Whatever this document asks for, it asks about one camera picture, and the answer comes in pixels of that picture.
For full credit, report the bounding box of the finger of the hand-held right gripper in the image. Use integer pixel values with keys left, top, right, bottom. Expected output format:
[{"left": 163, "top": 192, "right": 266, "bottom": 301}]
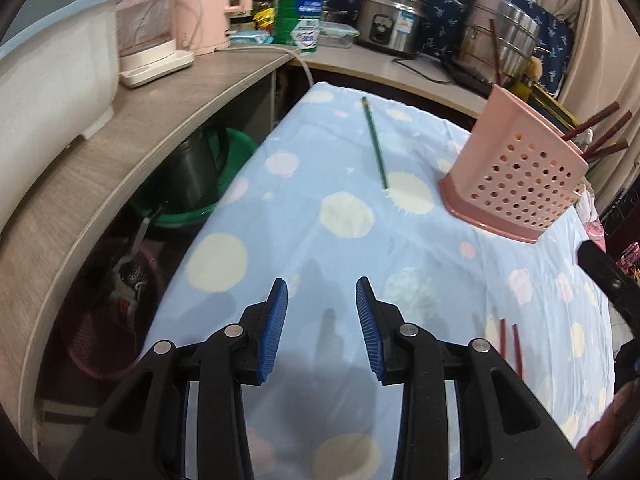
[{"left": 577, "top": 242, "right": 640, "bottom": 342}]

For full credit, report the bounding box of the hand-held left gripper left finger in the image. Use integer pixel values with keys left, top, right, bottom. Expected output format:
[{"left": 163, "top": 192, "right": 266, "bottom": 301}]
[{"left": 59, "top": 277, "right": 290, "bottom": 480}]

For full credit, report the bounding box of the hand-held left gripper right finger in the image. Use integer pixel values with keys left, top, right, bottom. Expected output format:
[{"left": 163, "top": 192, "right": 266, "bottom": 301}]
[{"left": 354, "top": 276, "right": 586, "bottom": 480}]

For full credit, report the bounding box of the green chopstick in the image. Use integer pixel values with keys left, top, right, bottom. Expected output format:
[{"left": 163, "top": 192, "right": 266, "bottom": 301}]
[
  {"left": 361, "top": 96, "right": 391, "bottom": 190},
  {"left": 585, "top": 141, "right": 630, "bottom": 162}
]

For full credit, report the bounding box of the pink perforated utensil holder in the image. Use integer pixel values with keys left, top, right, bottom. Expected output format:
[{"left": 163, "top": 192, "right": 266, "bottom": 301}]
[{"left": 438, "top": 84, "right": 591, "bottom": 245}]

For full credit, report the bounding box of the person's right hand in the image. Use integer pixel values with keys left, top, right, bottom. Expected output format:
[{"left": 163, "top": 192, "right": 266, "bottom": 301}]
[{"left": 575, "top": 382, "right": 640, "bottom": 480}]

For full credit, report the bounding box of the pink floral cloth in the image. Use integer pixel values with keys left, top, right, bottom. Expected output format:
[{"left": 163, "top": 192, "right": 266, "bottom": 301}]
[{"left": 575, "top": 187, "right": 609, "bottom": 252}]

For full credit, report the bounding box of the blue planet print tablecloth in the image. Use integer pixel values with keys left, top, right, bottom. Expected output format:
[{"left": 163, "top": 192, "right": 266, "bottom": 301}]
[{"left": 137, "top": 81, "right": 619, "bottom": 480}]

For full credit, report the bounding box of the pink plastic basket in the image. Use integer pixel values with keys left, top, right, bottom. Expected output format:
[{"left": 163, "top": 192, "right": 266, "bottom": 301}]
[{"left": 64, "top": 244, "right": 167, "bottom": 380}]

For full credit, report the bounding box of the green plastic basin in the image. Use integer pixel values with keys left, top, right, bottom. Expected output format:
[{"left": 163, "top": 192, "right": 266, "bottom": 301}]
[{"left": 144, "top": 127, "right": 259, "bottom": 227}]

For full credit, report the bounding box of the dark metal pot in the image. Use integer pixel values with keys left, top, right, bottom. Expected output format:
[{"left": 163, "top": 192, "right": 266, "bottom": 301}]
[{"left": 166, "top": 127, "right": 232, "bottom": 207}]

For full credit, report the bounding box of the blue tray with yellow items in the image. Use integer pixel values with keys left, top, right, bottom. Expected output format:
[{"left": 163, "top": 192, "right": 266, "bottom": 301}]
[{"left": 519, "top": 76, "right": 582, "bottom": 133}]

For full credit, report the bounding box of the beige hanging cloth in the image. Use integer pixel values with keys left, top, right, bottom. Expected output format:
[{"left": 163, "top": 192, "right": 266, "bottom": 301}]
[{"left": 534, "top": 0, "right": 640, "bottom": 213}]

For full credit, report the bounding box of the stainless steel steamer pot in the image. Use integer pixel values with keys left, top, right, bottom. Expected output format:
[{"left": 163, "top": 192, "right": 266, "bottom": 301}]
[{"left": 451, "top": 0, "right": 545, "bottom": 87}]

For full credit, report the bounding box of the white green label can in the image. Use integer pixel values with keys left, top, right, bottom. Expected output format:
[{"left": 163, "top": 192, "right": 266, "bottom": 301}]
[{"left": 292, "top": 22, "right": 321, "bottom": 56}]

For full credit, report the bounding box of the blue wet wipes pack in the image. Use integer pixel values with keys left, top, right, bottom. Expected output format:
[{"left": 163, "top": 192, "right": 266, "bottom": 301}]
[{"left": 229, "top": 29, "right": 274, "bottom": 46}]

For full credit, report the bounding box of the clear lidded food container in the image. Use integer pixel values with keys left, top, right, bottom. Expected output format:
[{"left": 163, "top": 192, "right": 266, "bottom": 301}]
[{"left": 320, "top": 20, "right": 360, "bottom": 50}]

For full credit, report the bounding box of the silver rice cooker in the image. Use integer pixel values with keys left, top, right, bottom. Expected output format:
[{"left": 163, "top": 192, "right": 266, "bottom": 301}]
[{"left": 355, "top": 0, "right": 431, "bottom": 59}]

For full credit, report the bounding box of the pink electric kettle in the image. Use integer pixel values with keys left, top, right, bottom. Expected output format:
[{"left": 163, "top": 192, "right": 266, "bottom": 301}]
[{"left": 172, "top": 0, "right": 232, "bottom": 57}]

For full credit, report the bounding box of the clear glass steamer appliance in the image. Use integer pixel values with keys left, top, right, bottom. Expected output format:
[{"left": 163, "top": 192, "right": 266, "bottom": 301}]
[{"left": 112, "top": 0, "right": 196, "bottom": 88}]

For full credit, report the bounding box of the green box stack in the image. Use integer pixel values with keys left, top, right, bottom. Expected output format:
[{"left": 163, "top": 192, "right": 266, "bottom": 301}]
[{"left": 273, "top": 0, "right": 327, "bottom": 55}]

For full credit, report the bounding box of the white plastic tub blue rim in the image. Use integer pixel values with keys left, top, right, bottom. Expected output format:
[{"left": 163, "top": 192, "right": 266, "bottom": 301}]
[{"left": 0, "top": 0, "right": 125, "bottom": 233}]

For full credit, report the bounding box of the black power cable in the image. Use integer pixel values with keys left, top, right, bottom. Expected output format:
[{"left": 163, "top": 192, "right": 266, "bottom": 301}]
[{"left": 391, "top": 52, "right": 483, "bottom": 92}]

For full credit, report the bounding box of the white power cable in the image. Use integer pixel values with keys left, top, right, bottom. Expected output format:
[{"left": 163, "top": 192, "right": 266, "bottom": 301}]
[{"left": 227, "top": 44, "right": 314, "bottom": 89}]

